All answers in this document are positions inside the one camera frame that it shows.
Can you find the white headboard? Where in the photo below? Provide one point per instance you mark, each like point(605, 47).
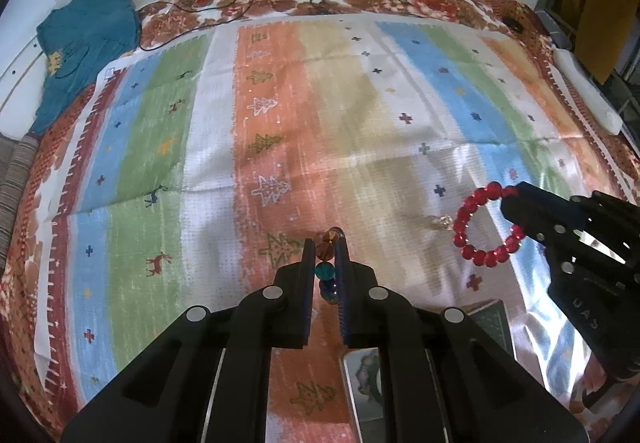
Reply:
point(20, 78)

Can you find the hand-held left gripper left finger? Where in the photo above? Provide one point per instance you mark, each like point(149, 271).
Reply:
point(306, 283)

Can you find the white bolster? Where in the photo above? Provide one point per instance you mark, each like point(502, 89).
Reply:
point(587, 88)

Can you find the striped pastel mat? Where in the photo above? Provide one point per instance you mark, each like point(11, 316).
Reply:
point(200, 148)

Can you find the teal shirt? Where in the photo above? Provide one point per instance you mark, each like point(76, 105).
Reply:
point(85, 38)

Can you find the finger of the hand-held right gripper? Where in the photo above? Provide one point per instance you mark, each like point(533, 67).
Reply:
point(540, 213)
point(615, 228)

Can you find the small black object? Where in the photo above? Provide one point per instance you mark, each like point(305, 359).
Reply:
point(512, 23)

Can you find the silver metal tin box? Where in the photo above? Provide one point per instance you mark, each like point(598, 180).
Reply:
point(492, 323)

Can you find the grey striped pillow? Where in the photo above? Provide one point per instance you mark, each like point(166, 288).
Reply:
point(15, 183)

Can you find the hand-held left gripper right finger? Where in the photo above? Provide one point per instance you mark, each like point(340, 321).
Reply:
point(344, 283)

